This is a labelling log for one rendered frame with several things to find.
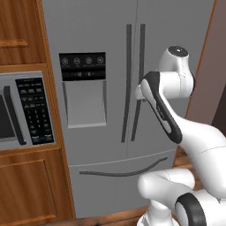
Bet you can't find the dark fridge door handle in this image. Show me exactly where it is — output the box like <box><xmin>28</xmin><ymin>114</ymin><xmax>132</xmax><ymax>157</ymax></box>
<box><xmin>130</xmin><ymin>23</ymin><xmax>147</xmax><ymax>142</ymax></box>
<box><xmin>121</xmin><ymin>24</ymin><xmax>132</xmax><ymax>144</ymax></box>

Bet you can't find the grey fridge left door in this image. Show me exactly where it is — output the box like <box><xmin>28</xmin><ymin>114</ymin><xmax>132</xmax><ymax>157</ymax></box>
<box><xmin>41</xmin><ymin>0</ymin><xmax>139</xmax><ymax>168</ymax></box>

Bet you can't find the grey microwave oven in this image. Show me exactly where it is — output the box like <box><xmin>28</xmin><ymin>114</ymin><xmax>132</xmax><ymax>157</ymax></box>
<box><xmin>0</xmin><ymin>70</ymin><xmax>56</xmax><ymax>152</ymax></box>

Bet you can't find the wooden cupboard door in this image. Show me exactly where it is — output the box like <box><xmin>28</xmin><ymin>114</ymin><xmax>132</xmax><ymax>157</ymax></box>
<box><xmin>0</xmin><ymin>0</ymin><xmax>48</xmax><ymax>66</ymax></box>
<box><xmin>0</xmin><ymin>147</ymin><xmax>75</xmax><ymax>226</ymax></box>

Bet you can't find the grey fridge right door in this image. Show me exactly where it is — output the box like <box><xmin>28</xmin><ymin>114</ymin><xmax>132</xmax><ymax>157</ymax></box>
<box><xmin>126</xmin><ymin>0</ymin><xmax>216</xmax><ymax>159</ymax></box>

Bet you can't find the grey fridge door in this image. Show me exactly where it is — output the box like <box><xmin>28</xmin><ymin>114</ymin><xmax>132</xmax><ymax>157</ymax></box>
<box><xmin>126</xmin><ymin>0</ymin><xmax>216</xmax><ymax>159</ymax></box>
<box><xmin>41</xmin><ymin>0</ymin><xmax>139</xmax><ymax>168</ymax></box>

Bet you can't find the dark microwave door handle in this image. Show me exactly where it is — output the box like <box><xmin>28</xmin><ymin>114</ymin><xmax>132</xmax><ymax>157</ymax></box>
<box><xmin>2</xmin><ymin>85</ymin><xmax>27</xmax><ymax>146</ymax></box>

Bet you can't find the dark curved fridge drawer handle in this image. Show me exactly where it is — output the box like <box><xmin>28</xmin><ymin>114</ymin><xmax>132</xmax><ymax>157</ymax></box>
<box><xmin>79</xmin><ymin>155</ymin><xmax>169</xmax><ymax>177</ymax></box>

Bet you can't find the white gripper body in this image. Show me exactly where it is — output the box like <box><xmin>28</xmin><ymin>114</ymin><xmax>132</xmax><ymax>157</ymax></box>
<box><xmin>134</xmin><ymin>83</ymin><xmax>148</xmax><ymax>102</ymax></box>

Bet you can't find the dark fridge right door handle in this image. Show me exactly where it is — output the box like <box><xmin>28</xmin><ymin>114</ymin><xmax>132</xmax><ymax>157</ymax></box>
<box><xmin>130</xmin><ymin>23</ymin><xmax>147</xmax><ymax>142</ymax></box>

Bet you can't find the dark fridge left door handle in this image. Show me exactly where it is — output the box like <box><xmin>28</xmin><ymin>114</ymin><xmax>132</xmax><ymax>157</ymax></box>
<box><xmin>121</xmin><ymin>24</ymin><xmax>132</xmax><ymax>144</ymax></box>

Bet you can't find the grey fridge drawer front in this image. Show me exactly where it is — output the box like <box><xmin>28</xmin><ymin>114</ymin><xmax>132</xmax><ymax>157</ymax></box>
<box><xmin>68</xmin><ymin>148</ymin><xmax>177</xmax><ymax>219</ymax></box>

